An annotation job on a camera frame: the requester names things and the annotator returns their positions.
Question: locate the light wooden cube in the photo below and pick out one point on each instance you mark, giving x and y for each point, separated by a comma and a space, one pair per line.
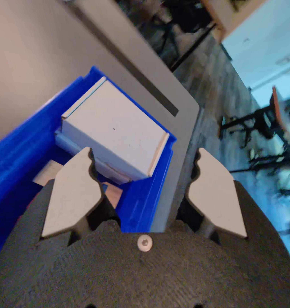
47, 172

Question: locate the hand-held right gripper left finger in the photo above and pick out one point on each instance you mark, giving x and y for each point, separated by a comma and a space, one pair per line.
72, 192

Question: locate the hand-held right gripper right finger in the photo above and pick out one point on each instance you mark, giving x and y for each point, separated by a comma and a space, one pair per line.
214, 192

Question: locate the blue plastic storage bin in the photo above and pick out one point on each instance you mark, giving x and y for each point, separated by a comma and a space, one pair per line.
19, 156

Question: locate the white cardboard mailer box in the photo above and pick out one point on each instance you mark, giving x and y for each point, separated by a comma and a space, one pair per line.
116, 125
113, 174

